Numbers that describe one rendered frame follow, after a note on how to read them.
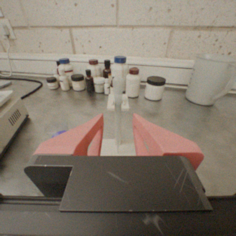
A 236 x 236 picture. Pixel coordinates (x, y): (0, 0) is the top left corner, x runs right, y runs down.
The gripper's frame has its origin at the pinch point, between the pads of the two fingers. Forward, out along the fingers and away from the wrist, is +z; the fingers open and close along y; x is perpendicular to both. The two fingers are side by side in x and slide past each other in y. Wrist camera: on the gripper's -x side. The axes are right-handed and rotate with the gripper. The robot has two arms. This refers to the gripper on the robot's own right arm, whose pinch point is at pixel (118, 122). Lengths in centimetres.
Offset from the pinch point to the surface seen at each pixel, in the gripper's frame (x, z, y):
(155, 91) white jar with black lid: 9.3, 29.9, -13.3
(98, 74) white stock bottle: 7.0, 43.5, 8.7
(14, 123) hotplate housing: 10.3, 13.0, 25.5
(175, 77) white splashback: 8, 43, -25
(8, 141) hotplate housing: 11.8, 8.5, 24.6
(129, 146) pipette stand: 12.7, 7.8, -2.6
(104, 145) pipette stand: 12.7, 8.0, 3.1
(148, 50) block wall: -2, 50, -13
